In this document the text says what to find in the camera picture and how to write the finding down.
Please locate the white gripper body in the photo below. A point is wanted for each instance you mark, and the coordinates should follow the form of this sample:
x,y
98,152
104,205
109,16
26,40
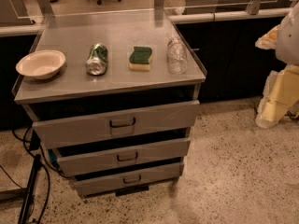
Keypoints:
x,y
288,44

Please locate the grey drawer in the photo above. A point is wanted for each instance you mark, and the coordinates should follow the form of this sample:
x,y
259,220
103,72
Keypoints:
x,y
106,126
125,156
128,179

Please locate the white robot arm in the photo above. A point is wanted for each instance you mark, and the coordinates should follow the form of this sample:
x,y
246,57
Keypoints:
x,y
284,38

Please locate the grey top drawer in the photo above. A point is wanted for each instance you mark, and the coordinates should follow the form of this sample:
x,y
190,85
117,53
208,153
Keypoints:
x,y
106,126

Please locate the grey metal drawer cabinet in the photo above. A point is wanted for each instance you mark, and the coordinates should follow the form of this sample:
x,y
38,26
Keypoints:
x,y
73,92

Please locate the grey bottom drawer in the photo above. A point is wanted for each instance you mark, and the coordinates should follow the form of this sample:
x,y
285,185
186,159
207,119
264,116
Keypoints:
x,y
128,179

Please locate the clear plastic bottle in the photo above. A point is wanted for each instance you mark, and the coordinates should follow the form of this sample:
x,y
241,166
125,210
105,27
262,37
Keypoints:
x,y
176,56

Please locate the green yellow sponge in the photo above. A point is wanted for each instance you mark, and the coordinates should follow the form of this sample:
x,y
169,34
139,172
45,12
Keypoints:
x,y
140,59

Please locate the green soda can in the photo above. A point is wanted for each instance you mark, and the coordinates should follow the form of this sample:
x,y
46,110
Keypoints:
x,y
97,62

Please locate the white bowl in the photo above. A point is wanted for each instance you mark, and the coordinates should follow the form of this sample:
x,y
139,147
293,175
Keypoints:
x,y
41,64

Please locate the black stand leg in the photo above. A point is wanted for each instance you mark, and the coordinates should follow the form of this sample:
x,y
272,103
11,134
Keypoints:
x,y
28,196

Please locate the white horizontal rail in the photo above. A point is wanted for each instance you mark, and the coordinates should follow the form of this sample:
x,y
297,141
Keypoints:
x,y
229,16

